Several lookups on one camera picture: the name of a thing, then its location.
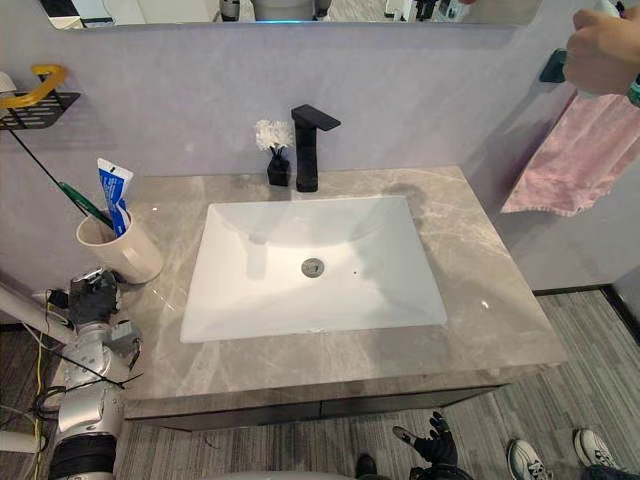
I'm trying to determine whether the yellow ring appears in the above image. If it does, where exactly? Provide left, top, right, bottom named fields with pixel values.
left=0, top=63, right=69, bottom=110

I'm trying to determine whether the person's leg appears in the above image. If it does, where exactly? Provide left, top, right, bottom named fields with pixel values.
left=581, top=463, right=640, bottom=480

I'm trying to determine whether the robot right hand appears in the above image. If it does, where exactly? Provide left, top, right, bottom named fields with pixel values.
left=392, top=410, right=459, bottom=469

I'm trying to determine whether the blue white toothpaste tube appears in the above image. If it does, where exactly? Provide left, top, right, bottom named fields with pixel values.
left=96, top=157, right=135, bottom=239

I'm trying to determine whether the black cable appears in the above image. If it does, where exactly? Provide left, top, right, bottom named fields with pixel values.
left=30, top=287, right=142, bottom=414

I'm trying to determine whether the white sink basin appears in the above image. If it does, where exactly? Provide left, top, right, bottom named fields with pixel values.
left=179, top=195, right=448, bottom=344

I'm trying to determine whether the black diffuser vase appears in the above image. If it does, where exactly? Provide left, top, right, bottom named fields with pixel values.
left=266, top=152, right=292, bottom=188

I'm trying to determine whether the person's hand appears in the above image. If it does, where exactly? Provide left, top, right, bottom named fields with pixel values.
left=564, top=4, right=640, bottom=97

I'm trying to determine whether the dark wall towel hook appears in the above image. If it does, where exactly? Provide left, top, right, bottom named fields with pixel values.
left=538, top=47, right=570, bottom=84

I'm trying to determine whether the black slotted wall shelf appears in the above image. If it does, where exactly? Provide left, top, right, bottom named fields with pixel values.
left=0, top=91, right=82, bottom=132

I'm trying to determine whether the wall mirror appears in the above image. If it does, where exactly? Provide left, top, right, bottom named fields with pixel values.
left=37, top=0, right=545, bottom=32

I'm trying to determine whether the white flower reed diffuser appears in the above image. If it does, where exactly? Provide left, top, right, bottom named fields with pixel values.
left=254, top=118, right=295, bottom=160

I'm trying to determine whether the green toothbrush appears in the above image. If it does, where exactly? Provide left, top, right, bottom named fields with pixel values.
left=7, top=127, right=116, bottom=228

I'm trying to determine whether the robot dark foot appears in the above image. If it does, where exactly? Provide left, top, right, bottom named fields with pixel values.
left=354, top=452, right=378, bottom=478

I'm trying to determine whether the metal sink drain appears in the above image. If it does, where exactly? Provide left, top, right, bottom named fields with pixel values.
left=300, top=256, right=327, bottom=279

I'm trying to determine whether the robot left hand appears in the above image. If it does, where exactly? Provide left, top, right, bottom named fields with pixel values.
left=68, top=268, right=123, bottom=328

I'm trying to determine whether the yellow cable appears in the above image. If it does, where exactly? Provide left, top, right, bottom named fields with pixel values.
left=30, top=293, right=57, bottom=480

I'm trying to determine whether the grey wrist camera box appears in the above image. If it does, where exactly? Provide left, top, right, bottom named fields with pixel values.
left=106, top=321, right=145, bottom=358

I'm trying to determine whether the person's white shoe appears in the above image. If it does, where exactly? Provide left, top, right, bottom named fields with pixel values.
left=573, top=428, right=624, bottom=472
left=507, top=438, right=555, bottom=480

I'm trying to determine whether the pink towel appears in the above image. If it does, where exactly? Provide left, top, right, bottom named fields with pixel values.
left=501, top=92, right=640, bottom=218

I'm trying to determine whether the black faucet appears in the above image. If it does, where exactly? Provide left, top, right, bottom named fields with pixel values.
left=290, top=103, right=342, bottom=194

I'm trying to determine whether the cream cup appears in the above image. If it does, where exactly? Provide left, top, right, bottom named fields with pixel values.
left=75, top=207, right=166, bottom=285

